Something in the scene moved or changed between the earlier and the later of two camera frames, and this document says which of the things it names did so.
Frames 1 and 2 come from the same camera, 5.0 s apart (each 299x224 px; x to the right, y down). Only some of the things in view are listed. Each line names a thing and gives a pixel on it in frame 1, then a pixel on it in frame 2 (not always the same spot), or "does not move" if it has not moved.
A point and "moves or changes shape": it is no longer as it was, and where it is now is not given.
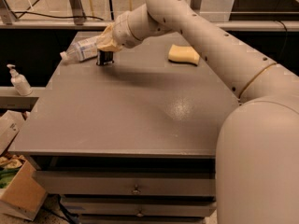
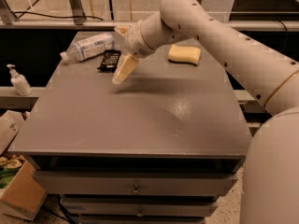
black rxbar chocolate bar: x=105 y=57 moves or changes shape
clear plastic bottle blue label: x=82 y=50 does not move
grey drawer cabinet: x=134 y=142 does not move
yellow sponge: x=183 y=54 does not move
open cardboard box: x=21 y=194 does not move
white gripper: x=121 y=32 → x=135 y=42
